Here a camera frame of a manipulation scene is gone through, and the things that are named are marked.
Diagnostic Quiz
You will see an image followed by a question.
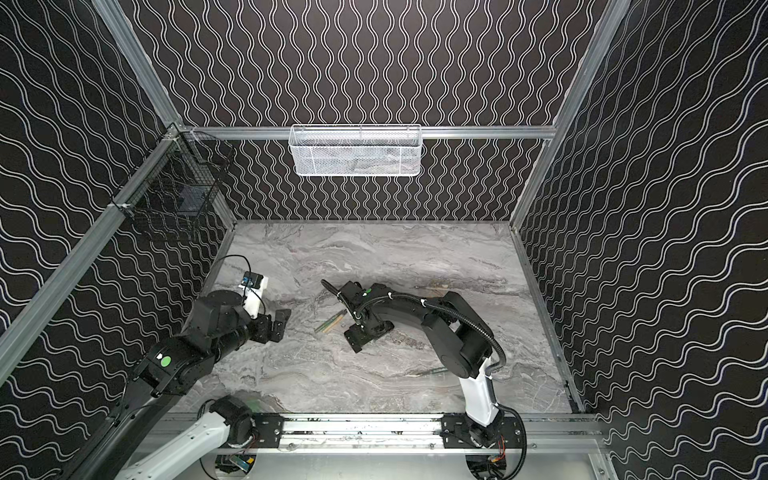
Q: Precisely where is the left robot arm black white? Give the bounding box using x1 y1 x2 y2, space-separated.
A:
59 290 292 479

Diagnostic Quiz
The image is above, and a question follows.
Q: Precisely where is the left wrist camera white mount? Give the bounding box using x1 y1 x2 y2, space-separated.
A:
239 271 269 318

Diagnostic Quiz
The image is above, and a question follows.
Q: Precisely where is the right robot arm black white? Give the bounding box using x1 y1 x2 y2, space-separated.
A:
332 281 522 449

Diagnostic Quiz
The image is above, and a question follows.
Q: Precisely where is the aluminium horizontal rail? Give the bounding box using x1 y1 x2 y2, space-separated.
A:
0 134 181 385
181 125 556 141

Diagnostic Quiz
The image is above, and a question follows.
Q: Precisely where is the aluminium corner frame post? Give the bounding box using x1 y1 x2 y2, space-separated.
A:
93 0 183 126
510 0 631 232

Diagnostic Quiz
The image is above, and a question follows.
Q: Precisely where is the green pen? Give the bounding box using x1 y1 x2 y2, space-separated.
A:
314 310 348 334

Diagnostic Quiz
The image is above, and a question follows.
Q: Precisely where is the black wire basket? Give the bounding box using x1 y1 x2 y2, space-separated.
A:
120 131 234 244

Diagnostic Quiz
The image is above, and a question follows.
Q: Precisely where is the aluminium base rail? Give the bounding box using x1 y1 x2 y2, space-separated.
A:
248 413 604 455

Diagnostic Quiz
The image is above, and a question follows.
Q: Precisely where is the aluminium back horizontal rail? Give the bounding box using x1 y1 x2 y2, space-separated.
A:
181 125 556 141

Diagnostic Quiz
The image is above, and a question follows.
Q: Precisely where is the aluminium corner frame post right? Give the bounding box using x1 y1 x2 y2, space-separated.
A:
510 0 631 232

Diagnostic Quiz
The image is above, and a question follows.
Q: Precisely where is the tan pen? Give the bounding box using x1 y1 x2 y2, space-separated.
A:
320 317 344 333

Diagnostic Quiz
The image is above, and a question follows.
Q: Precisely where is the white wire mesh basket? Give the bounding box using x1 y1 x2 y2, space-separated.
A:
288 124 424 177

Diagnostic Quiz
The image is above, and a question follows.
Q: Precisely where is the aluminium left horizontal rail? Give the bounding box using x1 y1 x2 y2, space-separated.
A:
0 134 181 385

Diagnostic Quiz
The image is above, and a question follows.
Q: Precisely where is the aluminium corner frame post left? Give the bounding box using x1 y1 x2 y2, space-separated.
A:
93 0 183 126

